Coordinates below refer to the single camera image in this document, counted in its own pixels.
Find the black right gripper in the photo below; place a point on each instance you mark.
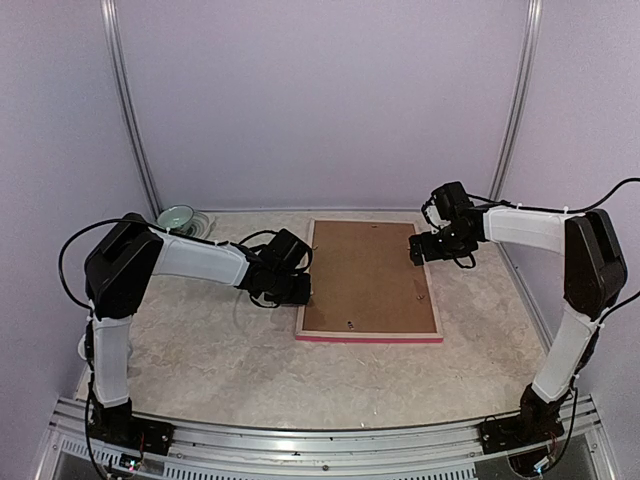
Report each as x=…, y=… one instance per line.
x=429, y=249

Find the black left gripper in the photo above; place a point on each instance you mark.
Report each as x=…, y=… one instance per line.
x=302, y=296

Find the brown backing board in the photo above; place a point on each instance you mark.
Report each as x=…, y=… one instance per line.
x=370, y=275

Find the pink wooden picture frame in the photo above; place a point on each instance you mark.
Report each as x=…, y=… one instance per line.
x=370, y=335

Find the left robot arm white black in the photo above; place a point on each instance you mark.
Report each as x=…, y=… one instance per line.
x=119, y=269

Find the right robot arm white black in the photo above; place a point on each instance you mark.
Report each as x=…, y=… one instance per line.
x=594, y=270

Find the green ceramic bowl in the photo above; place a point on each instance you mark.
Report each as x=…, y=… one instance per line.
x=176, y=218

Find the white and blue mug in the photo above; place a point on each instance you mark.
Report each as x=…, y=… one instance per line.
x=82, y=347

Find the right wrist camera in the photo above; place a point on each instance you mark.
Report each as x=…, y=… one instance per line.
x=431, y=216

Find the right aluminium corner post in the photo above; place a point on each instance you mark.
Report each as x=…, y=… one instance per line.
x=524, y=71

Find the aluminium corner post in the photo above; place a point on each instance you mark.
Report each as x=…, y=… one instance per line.
x=524, y=71
x=116, y=55

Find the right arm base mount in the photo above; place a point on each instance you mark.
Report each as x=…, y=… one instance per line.
x=537, y=421

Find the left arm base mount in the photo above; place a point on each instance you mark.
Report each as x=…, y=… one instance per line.
x=119, y=426

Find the aluminium front rail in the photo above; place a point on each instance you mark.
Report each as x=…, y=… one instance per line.
x=201, y=450

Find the left aluminium corner post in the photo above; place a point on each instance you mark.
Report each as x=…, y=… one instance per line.
x=116, y=55

